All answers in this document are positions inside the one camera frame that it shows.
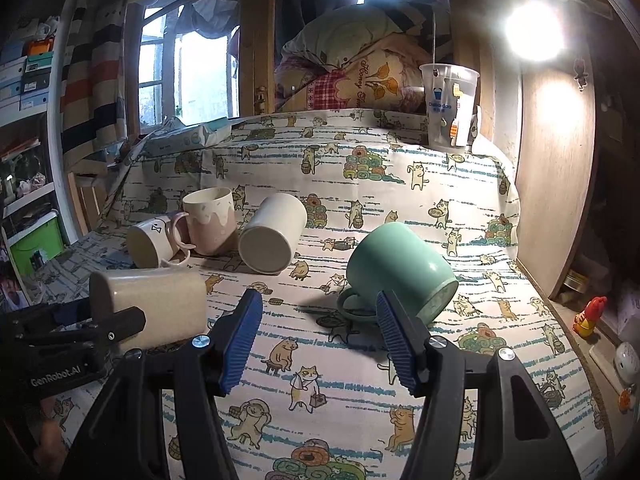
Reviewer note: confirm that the floral quilt bundle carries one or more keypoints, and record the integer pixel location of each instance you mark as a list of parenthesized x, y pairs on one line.
[(350, 65)]

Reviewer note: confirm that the white hoop tube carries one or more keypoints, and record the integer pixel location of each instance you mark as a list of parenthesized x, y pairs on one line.
[(55, 110)]

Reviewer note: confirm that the green ceramic mug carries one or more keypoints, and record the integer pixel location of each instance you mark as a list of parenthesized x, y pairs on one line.
[(395, 265)]

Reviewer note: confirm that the stack of shoe boxes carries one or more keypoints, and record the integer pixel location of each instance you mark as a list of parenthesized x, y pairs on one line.
[(25, 77)]

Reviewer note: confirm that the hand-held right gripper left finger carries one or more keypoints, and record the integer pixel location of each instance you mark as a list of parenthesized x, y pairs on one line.
[(242, 342)]

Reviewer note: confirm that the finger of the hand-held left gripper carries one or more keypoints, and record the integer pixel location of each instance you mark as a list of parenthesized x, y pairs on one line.
[(122, 325)]

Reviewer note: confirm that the white round gadget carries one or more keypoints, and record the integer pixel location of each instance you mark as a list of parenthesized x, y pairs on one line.
[(629, 362)]

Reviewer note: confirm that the green storage box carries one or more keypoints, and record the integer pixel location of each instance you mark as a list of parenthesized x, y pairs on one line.
[(37, 242)]

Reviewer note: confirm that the wooden chair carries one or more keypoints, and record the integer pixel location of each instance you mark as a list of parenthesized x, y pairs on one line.
[(87, 200)]

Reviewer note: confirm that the pink drip-glaze mug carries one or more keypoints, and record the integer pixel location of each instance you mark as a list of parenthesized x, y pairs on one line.
[(210, 220)]

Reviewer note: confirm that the wooden side panel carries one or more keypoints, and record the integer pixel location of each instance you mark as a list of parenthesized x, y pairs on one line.
[(555, 160)]

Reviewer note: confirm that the small white mug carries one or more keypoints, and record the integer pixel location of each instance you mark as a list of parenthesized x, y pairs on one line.
[(150, 242)]

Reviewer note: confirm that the red yellow toy figure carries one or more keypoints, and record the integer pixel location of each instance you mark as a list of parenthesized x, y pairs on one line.
[(590, 317)]

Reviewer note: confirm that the window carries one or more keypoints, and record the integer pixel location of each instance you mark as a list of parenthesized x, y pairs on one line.
[(185, 75)]

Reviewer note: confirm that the striped curtain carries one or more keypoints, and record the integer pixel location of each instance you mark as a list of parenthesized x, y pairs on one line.
[(95, 75)]

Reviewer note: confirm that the bright lamp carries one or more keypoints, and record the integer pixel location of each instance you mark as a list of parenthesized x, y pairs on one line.
[(534, 30)]

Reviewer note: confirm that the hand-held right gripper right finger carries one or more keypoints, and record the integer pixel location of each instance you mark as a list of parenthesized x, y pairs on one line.
[(395, 345)]

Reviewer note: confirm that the cat print tablecloth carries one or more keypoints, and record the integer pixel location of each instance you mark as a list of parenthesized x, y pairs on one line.
[(380, 180)]

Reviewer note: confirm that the beige speckled cup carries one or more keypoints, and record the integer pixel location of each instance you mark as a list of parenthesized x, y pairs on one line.
[(160, 300)]

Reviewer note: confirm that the white cylindrical cup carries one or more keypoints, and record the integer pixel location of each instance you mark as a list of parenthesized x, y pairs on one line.
[(272, 232)]

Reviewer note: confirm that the tissue pack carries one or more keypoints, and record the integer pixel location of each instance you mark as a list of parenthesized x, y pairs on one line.
[(187, 135)]

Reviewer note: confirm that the clear plastic printed cup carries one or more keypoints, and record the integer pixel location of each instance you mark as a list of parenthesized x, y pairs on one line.
[(447, 110)]

